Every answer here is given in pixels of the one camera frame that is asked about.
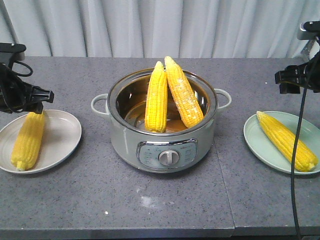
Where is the black gripper body viewer right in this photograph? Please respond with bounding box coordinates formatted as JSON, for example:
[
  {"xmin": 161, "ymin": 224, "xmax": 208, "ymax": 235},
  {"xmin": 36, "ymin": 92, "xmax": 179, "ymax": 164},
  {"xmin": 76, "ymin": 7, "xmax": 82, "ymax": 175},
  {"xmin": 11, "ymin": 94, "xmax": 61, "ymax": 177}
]
[{"xmin": 306, "ymin": 53, "xmax": 320, "ymax": 93}]

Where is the black gripper body viewer left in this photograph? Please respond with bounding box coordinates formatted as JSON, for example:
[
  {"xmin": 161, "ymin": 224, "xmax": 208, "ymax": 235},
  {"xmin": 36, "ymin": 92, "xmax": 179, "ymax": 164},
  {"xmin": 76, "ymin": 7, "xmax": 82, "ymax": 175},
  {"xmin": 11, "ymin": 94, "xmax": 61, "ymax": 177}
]
[{"xmin": 0, "ymin": 63, "xmax": 28, "ymax": 114}]

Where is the black gripper finger viewer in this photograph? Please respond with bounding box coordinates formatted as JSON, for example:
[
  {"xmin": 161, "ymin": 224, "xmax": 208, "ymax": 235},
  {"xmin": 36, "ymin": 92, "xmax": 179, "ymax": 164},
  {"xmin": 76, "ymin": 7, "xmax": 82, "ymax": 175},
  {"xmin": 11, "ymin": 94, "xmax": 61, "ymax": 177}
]
[
  {"xmin": 279, "ymin": 83, "xmax": 301, "ymax": 94},
  {"xmin": 25, "ymin": 84, "xmax": 54, "ymax": 103},
  {"xmin": 274, "ymin": 63, "xmax": 308, "ymax": 85},
  {"xmin": 24, "ymin": 101, "xmax": 44, "ymax": 114}
]

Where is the yellow corn cob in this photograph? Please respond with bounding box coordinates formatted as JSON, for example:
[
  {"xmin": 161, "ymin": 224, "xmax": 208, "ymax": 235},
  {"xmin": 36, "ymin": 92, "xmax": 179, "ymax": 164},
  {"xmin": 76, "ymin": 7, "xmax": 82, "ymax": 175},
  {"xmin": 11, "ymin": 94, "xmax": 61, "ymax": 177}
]
[
  {"xmin": 256, "ymin": 111, "xmax": 319, "ymax": 172},
  {"xmin": 10, "ymin": 112, "xmax": 46, "ymax": 171},
  {"xmin": 144, "ymin": 61, "xmax": 168, "ymax": 133}
]

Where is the speckled orange-yellow corn cob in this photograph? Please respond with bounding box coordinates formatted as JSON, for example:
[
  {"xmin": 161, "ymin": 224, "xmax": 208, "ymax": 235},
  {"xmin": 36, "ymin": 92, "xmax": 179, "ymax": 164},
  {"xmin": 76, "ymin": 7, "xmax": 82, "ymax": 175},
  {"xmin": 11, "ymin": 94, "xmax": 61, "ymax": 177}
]
[{"xmin": 164, "ymin": 56, "xmax": 204, "ymax": 128}]

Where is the white rice cooker appliance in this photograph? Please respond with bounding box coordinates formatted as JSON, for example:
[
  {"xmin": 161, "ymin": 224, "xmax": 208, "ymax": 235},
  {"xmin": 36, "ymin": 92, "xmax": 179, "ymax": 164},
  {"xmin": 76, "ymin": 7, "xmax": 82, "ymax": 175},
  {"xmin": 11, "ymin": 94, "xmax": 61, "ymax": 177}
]
[{"xmin": 300, "ymin": 40, "xmax": 320, "ymax": 62}]

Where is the white round plate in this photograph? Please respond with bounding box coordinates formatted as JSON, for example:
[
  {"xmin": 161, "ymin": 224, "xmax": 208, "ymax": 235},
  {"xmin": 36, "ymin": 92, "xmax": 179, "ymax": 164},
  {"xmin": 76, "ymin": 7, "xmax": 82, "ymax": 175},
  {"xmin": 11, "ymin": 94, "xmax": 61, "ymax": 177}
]
[{"xmin": 0, "ymin": 109, "xmax": 82, "ymax": 175}]

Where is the light green round plate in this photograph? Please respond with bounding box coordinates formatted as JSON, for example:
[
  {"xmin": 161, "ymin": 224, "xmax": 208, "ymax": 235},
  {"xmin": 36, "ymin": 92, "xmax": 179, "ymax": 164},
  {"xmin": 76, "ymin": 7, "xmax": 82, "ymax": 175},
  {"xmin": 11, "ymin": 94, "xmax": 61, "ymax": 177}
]
[{"xmin": 243, "ymin": 111, "xmax": 320, "ymax": 174}]

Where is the grey pleated curtain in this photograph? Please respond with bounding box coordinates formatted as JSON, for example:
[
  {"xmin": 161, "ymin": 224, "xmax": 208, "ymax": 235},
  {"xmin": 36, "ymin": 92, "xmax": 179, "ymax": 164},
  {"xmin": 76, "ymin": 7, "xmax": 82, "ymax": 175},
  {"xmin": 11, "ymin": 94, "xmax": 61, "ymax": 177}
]
[{"xmin": 0, "ymin": 0, "xmax": 320, "ymax": 58}]

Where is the grey-green electric cooking pot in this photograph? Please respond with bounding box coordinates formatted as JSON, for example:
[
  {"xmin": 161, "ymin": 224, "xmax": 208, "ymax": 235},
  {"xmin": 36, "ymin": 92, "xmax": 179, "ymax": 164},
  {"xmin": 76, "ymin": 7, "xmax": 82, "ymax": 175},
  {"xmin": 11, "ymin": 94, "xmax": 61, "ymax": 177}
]
[{"xmin": 91, "ymin": 68, "xmax": 232, "ymax": 174}]

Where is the black cable viewer right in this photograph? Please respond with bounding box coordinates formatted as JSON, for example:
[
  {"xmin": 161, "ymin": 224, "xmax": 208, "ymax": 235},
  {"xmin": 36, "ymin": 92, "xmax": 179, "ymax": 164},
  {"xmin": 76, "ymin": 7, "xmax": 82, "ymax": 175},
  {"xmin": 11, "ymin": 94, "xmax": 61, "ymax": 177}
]
[{"xmin": 290, "ymin": 37, "xmax": 320, "ymax": 240}]

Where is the black cable viewer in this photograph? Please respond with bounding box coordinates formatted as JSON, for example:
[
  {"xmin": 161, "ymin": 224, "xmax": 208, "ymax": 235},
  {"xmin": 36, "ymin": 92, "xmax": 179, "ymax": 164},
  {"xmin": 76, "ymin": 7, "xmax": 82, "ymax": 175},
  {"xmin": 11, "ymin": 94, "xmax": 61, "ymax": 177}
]
[
  {"xmin": 290, "ymin": 37, "xmax": 320, "ymax": 240},
  {"xmin": 11, "ymin": 60, "xmax": 33, "ymax": 77}
]

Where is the black cable viewer left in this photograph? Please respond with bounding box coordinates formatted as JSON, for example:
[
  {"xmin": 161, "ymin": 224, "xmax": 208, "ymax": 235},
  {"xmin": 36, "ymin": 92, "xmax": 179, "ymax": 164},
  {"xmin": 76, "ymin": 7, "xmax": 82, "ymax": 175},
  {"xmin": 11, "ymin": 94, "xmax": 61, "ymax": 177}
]
[{"xmin": 11, "ymin": 60, "xmax": 33, "ymax": 77}]

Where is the grey camera viewer right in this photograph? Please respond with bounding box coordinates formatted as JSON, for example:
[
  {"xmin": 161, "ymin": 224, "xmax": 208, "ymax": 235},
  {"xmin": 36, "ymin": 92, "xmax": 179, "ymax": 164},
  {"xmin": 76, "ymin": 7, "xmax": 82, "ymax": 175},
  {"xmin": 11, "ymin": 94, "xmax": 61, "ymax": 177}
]
[{"xmin": 297, "ymin": 21, "xmax": 320, "ymax": 40}]

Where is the black camera mount viewer left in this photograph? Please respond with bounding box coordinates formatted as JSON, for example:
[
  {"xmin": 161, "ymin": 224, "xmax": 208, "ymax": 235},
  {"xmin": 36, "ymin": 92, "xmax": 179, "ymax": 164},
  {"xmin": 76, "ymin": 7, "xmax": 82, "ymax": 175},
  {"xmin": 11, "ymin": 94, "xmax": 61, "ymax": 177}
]
[{"xmin": 0, "ymin": 42, "xmax": 27, "ymax": 69}]

